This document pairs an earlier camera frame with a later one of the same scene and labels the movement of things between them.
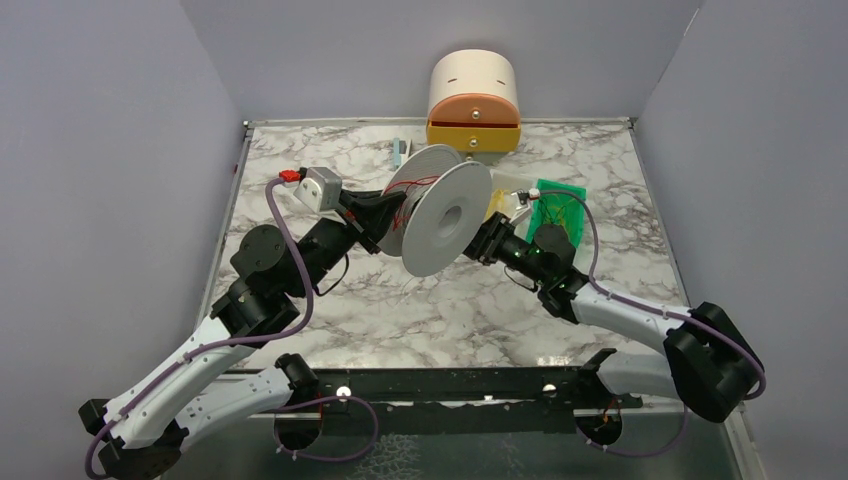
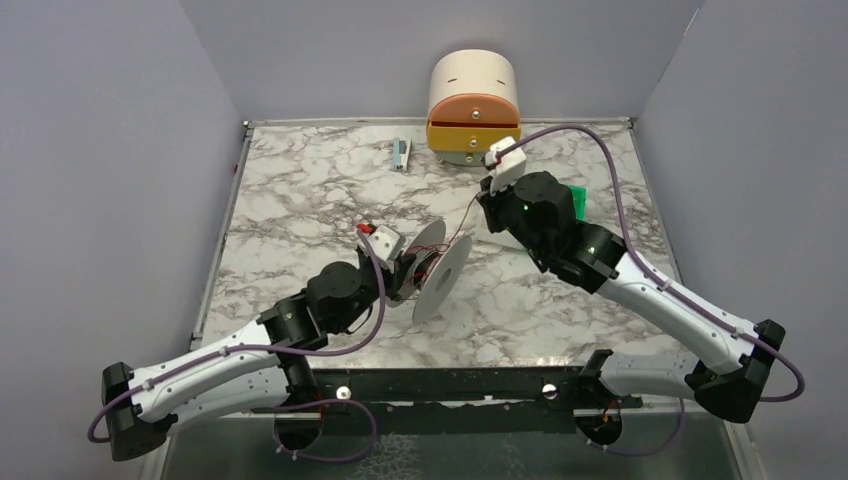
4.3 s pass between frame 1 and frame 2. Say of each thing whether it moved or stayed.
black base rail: stayed
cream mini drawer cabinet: stayed
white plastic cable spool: moved
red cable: moved
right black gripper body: moved
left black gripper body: moved
